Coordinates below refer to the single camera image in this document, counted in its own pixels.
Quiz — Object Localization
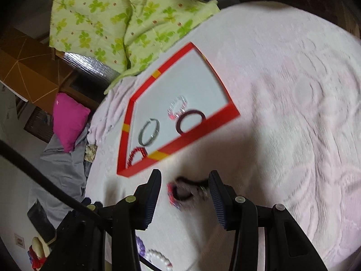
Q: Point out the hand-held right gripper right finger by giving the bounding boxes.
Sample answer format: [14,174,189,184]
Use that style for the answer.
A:
[208,170,329,271]

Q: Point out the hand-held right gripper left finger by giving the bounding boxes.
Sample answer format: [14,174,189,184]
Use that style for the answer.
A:
[55,169,162,271]

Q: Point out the multicolour bead bracelet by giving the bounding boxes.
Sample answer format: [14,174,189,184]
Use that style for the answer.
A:
[167,176,211,211]

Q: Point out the white pearl bracelet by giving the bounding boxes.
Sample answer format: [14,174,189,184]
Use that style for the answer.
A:
[144,249,173,271]

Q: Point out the red-rimmed white tray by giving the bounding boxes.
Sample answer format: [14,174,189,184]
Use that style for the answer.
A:
[116,42,241,178]

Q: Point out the silver bangle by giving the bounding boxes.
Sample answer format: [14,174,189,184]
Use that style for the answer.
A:
[138,118,161,147]

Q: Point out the small patterned cloth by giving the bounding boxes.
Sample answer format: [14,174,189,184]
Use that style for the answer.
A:
[85,144,98,163]

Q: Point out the dark maroon bangle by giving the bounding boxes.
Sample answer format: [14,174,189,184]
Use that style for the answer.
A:
[176,109,206,134]

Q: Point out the grey bed sheet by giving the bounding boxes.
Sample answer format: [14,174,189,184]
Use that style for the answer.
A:
[27,123,91,232]

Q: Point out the pale pink bedspread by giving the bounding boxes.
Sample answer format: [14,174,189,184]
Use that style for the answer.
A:
[85,0,361,271]

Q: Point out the black box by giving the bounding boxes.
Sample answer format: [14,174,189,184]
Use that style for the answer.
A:
[27,199,57,238]

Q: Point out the pink pillow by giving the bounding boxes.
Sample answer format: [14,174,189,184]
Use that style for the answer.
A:
[53,93,91,152]

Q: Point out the straw hat with red ribbon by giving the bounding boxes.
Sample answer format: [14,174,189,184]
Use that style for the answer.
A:
[28,236,55,270]

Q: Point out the silver foil mat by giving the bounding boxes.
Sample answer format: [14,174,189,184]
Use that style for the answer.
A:
[60,51,120,83]

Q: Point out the orange wooden cabinet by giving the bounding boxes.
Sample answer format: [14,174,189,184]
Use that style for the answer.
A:
[0,28,75,110]

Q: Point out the green clover print quilt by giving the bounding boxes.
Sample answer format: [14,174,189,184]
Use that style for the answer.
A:
[49,0,221,96]

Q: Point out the purple bead bracelet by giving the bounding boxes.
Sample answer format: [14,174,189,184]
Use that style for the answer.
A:
[135,236,146,257]

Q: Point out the red bead bracelet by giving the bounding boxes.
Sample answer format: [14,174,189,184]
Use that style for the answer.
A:
[127,146,148,168]

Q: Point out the clear pink bead bracelet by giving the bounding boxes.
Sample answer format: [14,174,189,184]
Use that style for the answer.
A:
[167,95,188,119]

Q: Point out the black cable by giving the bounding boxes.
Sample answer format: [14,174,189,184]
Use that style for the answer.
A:
[0,140,102,223]

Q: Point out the wooden bed frame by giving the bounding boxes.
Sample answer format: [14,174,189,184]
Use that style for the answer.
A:
[59,70,105,110]

